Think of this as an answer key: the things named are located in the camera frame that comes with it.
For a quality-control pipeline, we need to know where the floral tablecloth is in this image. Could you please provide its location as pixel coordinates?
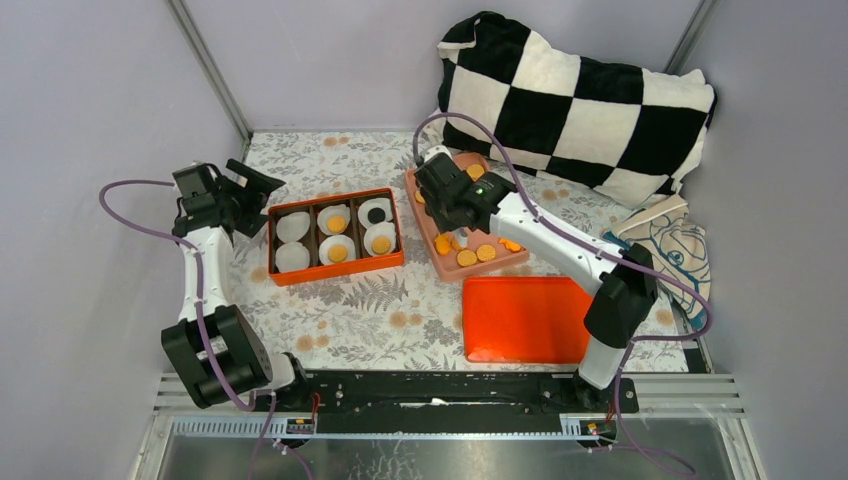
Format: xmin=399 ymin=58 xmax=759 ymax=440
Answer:
xmin=201 ymin=130 xmax=690 ymax=374

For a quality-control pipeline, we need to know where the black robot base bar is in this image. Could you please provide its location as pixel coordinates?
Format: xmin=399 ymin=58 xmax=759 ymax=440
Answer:
xmin=275 ymin=370 xmax=639 ymax=435

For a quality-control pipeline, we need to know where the white paper cupcake liner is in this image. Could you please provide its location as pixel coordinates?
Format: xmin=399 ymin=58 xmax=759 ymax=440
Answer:
xmin=276 ymin=211 xmax=311 ymax=243
xmin=363 ymin=222 xmax=397 ymax=257
xmin=274 ymin=242 xmax=311 ymax=273
xmin=318 ymin=235 xmax=357 ymax=266
xmin=357 ymin=197 xmax=394 ymax=229
xmin=316 ymin=204 xmax=351 ymax=236

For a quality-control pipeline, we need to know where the orange box lid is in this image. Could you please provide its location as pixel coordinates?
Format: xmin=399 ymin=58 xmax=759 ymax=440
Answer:
xmin=462 ymin=276 xmax=592 ymax=365

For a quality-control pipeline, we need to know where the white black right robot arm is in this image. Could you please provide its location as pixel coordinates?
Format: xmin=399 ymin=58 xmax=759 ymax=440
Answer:
xmin=414 ymin=147 xmax=658 ymax=412

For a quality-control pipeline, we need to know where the cream blue printed cloth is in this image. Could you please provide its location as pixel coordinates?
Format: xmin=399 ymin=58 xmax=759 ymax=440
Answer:
xmin=603 ymin=195 xmax=711 ymax=298

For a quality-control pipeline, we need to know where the orange fish-shaped cookie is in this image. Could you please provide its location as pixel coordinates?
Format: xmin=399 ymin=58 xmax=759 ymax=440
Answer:
xmin=434 ymin=233 xmax=453 ymax=256
xmin=499 ymin=238 xmax=523 ymax=253

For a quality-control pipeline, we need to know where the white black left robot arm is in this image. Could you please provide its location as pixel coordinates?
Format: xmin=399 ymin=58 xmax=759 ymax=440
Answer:
xmin=161 ymin=159 xmax=311 ymax=411

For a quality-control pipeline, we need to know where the black sandwich cookie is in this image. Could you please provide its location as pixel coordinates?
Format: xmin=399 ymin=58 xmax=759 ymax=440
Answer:
xmin=367 ymin=206 xmax=387 ymax=225

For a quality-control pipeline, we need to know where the orange compartment box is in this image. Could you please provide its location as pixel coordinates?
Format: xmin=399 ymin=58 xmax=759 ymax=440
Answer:
xmin=268 ymin=188 xmax=404 ymax=286

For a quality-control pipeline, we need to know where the black white checkered pillow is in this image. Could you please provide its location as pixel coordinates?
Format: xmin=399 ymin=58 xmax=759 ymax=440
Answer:
xmin=431 ymin=11 xmax=717 ymax=209

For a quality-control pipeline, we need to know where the pink cookie tray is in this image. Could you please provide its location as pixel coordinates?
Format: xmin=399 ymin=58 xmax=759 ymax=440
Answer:
xmin=404 ymin=168 xmax=530 ymax=282

